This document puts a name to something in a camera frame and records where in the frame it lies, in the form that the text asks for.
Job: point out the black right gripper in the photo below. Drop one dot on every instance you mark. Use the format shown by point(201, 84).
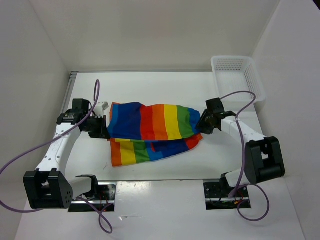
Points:
point(205, 129)

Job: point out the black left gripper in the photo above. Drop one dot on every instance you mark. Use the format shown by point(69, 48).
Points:
point(103, 125)

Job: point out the rainbow striped shorts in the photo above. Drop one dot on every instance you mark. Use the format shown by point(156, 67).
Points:
point(140, 133)

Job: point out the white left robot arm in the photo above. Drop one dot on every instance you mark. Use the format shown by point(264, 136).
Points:
point(47, 187)

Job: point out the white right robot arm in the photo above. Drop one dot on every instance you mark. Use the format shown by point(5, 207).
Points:
point(262, 155)

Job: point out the white plastic basket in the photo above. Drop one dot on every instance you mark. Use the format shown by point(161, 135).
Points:
point(237, 73)

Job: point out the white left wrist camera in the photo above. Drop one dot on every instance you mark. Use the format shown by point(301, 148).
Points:
point(99, 109)

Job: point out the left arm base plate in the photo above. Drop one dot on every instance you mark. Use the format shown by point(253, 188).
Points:
point(103, 200)

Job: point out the aluminium table edge rail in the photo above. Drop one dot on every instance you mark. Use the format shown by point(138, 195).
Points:
point(59, 148)

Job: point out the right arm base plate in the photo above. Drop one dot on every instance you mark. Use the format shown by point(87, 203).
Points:
point(217, 197)

